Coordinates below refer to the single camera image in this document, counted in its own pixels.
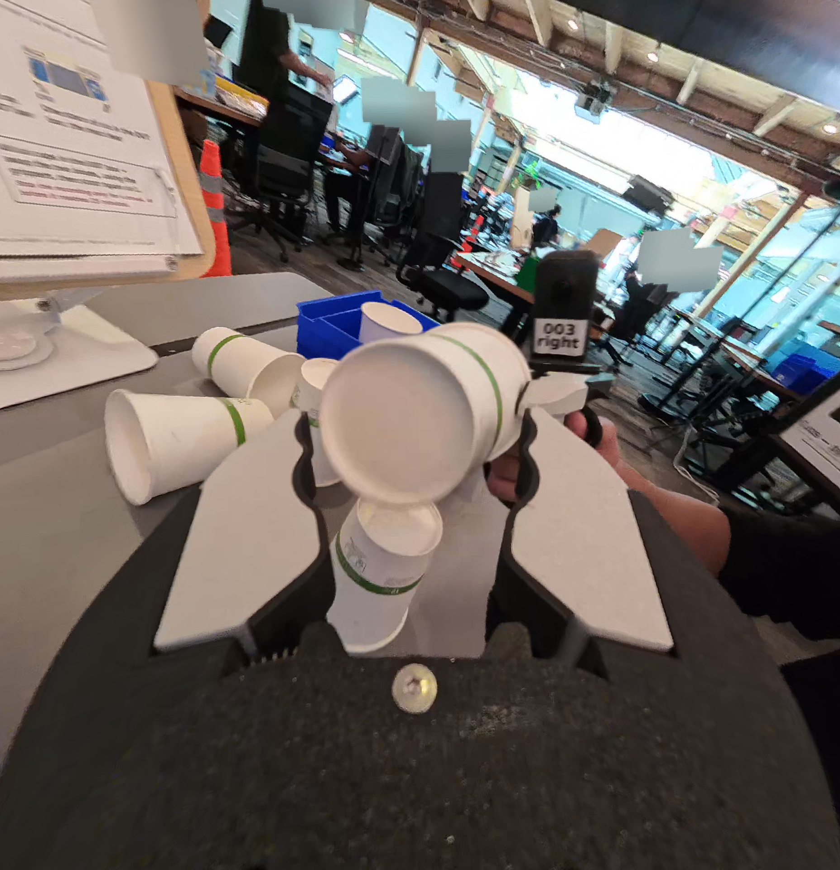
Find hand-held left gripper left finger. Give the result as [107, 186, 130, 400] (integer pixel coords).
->
[153, 408, 336, 663]

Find black tripod stand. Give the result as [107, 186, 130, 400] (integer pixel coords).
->
[637, 178, 840, 416]

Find blue plastic bin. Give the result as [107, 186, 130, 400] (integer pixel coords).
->
[296, 291, 441, 361]
[773, 353, 835, 395]

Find wooden table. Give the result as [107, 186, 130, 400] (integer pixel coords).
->
[454, 251, 536, 307]

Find wooden sign board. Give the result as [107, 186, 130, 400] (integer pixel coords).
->
[0, 0, 220, 303]

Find white instruction sheet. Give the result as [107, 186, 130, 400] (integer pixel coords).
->
[0, 0, 203, 258]

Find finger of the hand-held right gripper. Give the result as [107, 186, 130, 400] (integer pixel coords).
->
[517, 372, 592, 417]

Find ceiling-mounted projector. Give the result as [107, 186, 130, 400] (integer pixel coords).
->
[575, 78, 618, 123]

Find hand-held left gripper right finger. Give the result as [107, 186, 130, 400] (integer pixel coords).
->
[491, 406, 674, 666]

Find white sign stand base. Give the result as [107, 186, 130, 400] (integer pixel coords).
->
[0, 285, 159, 413]

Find black-white marker sign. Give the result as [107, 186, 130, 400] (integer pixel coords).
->
[777, 381, 840, 517]

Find black office chair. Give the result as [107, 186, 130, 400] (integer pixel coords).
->
[253, 88, 334, 262]
[396, 173, 492, 324]

